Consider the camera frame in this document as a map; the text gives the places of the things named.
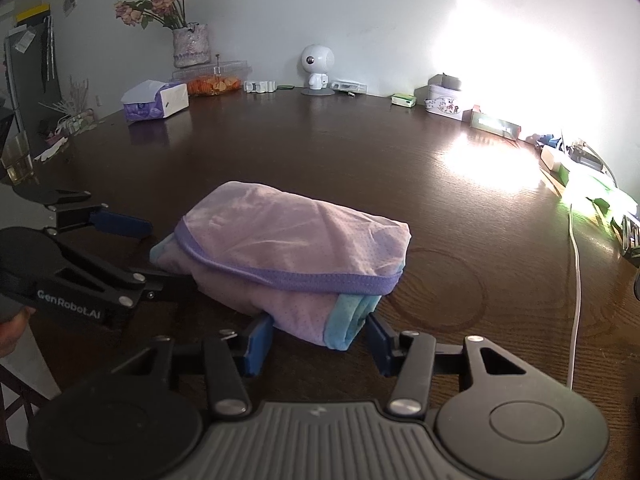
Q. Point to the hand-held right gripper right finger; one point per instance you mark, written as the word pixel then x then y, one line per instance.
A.
pixel 380 350

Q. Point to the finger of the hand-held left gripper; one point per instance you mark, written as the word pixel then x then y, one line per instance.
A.
pixel 122 225
pixel 170 287

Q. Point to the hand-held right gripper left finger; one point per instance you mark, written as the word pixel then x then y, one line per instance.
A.
pixel 260 350

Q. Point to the pink and blue mesh shirt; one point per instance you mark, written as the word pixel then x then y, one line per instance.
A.
pixel 290 245

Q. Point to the person's left hand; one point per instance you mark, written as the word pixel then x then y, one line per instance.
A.
pixel 12 335

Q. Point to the glass cup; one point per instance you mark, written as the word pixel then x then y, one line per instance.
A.
pixel 17 160

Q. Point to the dried white branch ornament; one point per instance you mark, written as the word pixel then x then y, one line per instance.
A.
pixel 70 115

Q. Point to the wooden chair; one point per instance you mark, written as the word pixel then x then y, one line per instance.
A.
pixel 15 390

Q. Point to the purple tissue pack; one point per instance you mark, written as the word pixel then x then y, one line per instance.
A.
pixel 155 102

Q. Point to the dark cabinet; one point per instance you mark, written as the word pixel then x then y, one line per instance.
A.
pixel 30 85

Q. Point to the clear plastic food container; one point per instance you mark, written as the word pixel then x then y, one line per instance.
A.
pixel 215 82

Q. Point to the grey stone vase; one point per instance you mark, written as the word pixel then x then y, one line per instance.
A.
pixel 191 47

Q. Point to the white clip holder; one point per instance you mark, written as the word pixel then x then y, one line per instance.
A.
pixel 260 86

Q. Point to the yellow and black strip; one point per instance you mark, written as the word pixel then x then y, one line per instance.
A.
pixel 32 14

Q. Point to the green and white box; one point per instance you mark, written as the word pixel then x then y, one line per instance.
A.
pixel 404 100

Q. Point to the long green box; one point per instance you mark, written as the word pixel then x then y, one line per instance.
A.
pixel 492 125

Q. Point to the small green box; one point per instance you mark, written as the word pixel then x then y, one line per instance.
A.
pixel 564 175

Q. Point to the white printed tin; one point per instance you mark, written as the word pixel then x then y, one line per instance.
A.
pixel 447 105

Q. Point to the white robot figurine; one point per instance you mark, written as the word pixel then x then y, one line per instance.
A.
pixel 317 60

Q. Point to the white rectangular device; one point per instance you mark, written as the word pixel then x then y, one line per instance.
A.
pixel 349 86

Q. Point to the blue clips pile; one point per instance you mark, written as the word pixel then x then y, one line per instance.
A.
pixel 545 139

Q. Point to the flat green box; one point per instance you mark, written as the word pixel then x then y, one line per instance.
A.
pixel 602 197

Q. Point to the metal hex key set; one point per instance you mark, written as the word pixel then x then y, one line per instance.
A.
pixel 630 235

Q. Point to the grey box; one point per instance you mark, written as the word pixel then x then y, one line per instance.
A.
pixel 445 81

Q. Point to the power strip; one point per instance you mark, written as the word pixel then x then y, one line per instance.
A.
pixel 590 160

